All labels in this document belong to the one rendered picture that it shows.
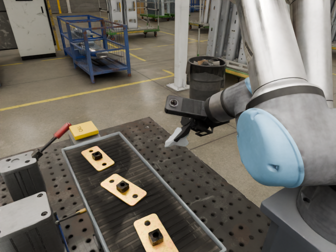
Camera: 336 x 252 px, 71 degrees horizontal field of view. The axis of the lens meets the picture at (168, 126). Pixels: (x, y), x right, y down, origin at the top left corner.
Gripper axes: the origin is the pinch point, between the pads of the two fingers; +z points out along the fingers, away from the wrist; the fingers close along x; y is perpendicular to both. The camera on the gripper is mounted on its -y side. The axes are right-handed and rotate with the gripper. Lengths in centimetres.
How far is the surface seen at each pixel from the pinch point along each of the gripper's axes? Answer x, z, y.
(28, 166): -21.8, 15.7, -31.3
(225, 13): 353, 167, 176
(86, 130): -11.6, 0.0, -23.2
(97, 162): -20.8, -11.1, -21.3
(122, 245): -33.9, -25.5, -18.5
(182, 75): 214, 217, 140
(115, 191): -26.3, -18.7, -18.8
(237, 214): -19.5, 6.6, 43.8
